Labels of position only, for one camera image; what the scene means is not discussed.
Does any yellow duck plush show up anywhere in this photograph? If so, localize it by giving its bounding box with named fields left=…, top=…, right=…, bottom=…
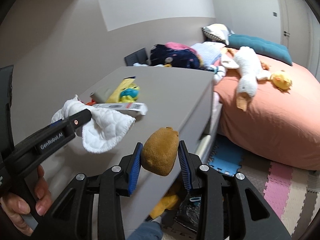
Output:
left=270, top=70, right=293, bottom=92

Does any bed with orange sheet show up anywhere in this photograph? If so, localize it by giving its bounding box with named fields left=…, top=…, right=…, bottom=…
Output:
left=212, top=54, right=320, bottom=172

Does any white door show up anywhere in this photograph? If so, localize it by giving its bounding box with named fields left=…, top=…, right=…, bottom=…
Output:
left=276, top=0, right=316, bottom=64

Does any black plastic bag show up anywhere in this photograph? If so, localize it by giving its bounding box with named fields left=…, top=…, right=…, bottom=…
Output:
left=174, top=196, right=203, bottom=232

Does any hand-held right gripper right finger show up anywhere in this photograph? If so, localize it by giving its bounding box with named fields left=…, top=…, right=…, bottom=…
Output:
left=177, top=140, right=292, bottom=240

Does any black device on nightstand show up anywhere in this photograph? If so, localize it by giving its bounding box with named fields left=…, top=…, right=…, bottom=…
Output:
left=124, top=47, right=148, bottom=66

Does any navy printed blanket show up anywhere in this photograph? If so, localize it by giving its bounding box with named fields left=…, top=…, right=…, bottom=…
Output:
left=149, top=44, right=202, bottom=68

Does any grey heart box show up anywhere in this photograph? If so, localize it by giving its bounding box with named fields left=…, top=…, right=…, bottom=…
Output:
left=90, top=86, right=113, bottom=103

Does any white goose plush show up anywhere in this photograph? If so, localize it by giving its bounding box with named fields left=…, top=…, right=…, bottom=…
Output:
left=232, top=46, right=272, bottom=112

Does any patterned pillow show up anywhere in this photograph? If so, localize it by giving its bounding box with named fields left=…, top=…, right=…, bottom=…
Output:
left=201, top=23, right=235, bottom=46

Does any teal cushion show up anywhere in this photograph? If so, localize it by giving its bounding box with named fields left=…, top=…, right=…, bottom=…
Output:
left=228, top=34, right=293, bottom=66

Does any pale blue knitted blanket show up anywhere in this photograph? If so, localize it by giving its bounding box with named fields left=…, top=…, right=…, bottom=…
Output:
left=191, top=42, right=227, bottom=67

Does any brown plush toy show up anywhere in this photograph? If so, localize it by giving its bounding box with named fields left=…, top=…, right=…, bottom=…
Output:
left=141, top=127, right=179, bottom=177

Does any person's left hand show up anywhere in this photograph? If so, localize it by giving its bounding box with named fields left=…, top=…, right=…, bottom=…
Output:
left=0, top=164, right=52, bottom=237

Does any white black plush toy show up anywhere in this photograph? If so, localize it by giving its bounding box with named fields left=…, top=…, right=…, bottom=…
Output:
left=212, top=64, right=227, bottom=85

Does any yellow plush toy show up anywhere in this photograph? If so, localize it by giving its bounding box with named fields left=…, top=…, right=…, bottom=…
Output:
left=149, top=184, right=184, bottom=222

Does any pink cloth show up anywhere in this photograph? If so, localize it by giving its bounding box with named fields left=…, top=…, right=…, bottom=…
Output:
left=164, top=42, right=192, bottom=52

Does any blue green yellow toy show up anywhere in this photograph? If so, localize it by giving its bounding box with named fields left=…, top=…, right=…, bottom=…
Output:
left=119, top=85, right=140, bottom=103

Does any person's blue jeans leg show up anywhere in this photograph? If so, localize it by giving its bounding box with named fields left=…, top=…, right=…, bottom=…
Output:
left=125, top=221, right=163, bottom=240

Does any yellow and blue toy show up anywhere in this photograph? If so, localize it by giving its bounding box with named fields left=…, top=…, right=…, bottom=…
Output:
left=105, top=77, right=137, bottom=103

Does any white quilted cloth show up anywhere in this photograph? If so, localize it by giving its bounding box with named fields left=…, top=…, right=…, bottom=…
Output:
left=51, top=94, right=137, bottom=154

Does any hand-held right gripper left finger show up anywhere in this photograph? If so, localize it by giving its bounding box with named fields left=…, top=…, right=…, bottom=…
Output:
left=37, top=142, right=144, bottom=240

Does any white barcode box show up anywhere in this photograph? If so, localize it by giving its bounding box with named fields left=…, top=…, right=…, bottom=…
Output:
left=92, top=102, right=148, bottom=116

